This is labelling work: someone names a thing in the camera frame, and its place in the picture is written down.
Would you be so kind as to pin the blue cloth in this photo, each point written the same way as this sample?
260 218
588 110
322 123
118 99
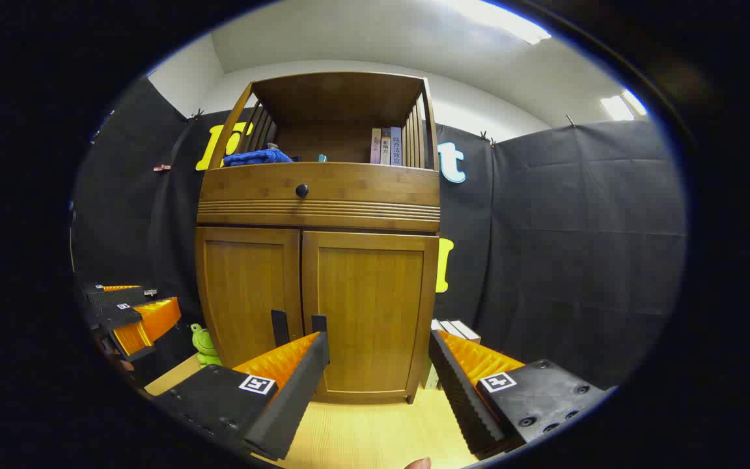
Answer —
254 157

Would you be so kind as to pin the wooden shoe cabinet door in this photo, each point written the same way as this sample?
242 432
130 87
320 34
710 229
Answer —
368 306
248 286

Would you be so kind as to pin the wooden cabinet drawer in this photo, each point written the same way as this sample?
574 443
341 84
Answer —
349 179

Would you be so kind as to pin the wooden double-door shoe cabinet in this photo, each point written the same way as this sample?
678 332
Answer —
336 98

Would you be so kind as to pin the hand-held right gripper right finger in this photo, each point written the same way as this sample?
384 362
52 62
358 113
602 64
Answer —
456 391

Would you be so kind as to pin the beige book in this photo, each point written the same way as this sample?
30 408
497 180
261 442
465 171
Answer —
385 148

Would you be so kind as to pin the black round drawer knob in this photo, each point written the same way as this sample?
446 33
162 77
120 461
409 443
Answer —
302 191

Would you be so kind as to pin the small ceiling light panel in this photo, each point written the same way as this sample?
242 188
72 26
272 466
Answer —
622 105

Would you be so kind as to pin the pink book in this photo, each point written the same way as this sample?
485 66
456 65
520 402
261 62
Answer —
375 146

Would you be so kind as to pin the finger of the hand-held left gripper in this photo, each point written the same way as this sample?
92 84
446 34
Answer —
111 296
147 322

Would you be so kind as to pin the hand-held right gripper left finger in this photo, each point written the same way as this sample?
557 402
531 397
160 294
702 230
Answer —
297 391

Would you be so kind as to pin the green frog toy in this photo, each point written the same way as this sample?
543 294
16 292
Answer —
204 345

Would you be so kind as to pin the white box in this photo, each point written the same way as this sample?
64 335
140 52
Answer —
459 329

